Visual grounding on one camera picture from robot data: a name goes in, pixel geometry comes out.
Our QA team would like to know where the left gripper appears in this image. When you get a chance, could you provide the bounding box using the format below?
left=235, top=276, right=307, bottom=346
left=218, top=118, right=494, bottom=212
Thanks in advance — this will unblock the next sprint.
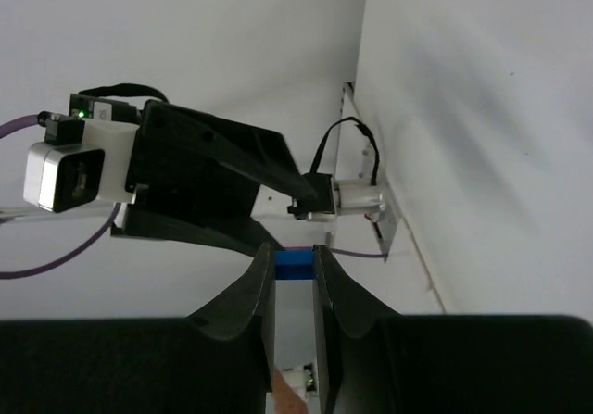
left=110, top=100, right=316, bottom=257

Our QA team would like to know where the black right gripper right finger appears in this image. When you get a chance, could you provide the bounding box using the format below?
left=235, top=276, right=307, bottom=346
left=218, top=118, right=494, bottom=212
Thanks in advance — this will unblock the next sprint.
left=313, top=246, right=592, bottom=413

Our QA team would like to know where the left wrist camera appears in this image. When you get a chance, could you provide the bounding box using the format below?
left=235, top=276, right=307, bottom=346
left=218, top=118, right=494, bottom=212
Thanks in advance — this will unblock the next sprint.
left=23, top=114, right=139, bottom=213

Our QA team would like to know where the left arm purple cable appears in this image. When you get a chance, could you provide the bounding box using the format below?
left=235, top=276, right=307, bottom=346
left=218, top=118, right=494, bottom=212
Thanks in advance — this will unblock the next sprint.
left=0, top=113, right=122, bottom=281

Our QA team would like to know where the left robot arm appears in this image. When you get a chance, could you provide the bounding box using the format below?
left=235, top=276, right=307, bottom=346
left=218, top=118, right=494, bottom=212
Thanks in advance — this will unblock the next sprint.
left=69, top=83, right=338, bottom=257

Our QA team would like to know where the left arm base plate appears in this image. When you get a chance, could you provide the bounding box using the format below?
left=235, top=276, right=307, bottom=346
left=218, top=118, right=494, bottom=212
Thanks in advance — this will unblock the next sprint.
left=322, top=82, right=401, bottom=261

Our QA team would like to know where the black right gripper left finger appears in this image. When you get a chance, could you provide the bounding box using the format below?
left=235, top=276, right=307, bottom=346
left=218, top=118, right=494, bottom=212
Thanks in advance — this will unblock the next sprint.
left=1, top=245, right=275, bottom=413

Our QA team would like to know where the blue curved lego piece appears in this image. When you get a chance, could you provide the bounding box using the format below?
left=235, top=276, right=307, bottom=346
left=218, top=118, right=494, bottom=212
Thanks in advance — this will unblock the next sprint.
left=274, top=247, right=314, bottom=281

